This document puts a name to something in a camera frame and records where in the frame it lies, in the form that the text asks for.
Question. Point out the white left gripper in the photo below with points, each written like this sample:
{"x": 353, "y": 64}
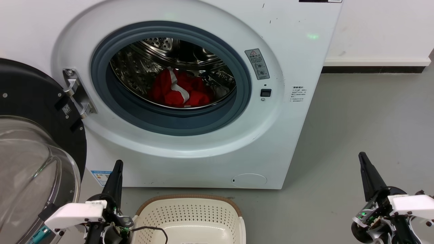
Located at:
{"x": 74, "y": 214}

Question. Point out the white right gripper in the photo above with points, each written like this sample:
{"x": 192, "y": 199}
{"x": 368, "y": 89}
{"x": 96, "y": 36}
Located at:
{"x": 410, "y": 205}

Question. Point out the red garment with white stripe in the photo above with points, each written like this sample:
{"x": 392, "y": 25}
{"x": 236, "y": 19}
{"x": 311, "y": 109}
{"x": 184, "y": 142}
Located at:
{"x": 196, "y": 96}

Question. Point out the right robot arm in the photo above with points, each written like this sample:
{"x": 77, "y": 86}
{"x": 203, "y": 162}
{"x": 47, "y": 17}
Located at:
{"x": 383, "y": 234}

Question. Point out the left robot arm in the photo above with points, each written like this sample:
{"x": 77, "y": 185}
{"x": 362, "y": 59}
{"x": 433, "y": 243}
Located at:
{"x": 105, "y": 235}

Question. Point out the cream perforated laundry basket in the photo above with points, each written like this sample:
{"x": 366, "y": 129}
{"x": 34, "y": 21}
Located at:
{"x": 190, "y": 213}

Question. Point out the stainless steel washing machine drum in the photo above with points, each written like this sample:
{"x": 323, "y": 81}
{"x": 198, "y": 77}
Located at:
{"x": 135, "y": 67}

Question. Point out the black washer door with glass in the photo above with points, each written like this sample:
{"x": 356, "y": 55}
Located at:
{"x": 30, "y": 95}

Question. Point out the blue energy label sticker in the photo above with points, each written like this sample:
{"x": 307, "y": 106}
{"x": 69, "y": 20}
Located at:
{"x": 100, "y": 178}

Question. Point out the grey rubber door gasket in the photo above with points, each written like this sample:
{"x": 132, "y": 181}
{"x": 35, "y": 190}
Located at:
{"x": 169, "y": 122}

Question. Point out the QR code sticker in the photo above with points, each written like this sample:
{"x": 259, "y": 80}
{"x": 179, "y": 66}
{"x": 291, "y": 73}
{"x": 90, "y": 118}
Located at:
{"x": 66, "y": 109}

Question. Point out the silver door hinge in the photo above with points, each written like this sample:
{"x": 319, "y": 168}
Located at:
{"x": 78, "y": 95}

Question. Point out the white front-load washing machine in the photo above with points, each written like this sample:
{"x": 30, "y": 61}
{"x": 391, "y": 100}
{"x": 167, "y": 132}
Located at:
{"x": 210, "y": 162}

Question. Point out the white text label sticker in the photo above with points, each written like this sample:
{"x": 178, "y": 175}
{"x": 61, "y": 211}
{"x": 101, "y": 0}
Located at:
{"x": 298, "y": 94}

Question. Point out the round white filter cover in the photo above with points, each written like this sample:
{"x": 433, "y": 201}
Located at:
{"x": 249, "y": 180}

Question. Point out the grey warning sticker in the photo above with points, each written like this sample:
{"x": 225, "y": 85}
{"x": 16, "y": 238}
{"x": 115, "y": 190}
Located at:
{"x": 257, "y": 64}

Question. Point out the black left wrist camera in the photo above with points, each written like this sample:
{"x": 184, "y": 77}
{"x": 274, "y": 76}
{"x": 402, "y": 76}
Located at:
{"x": 47, "y": 210}

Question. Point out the teal left camera plug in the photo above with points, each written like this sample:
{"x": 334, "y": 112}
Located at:
{"x": 39, "y": 237}

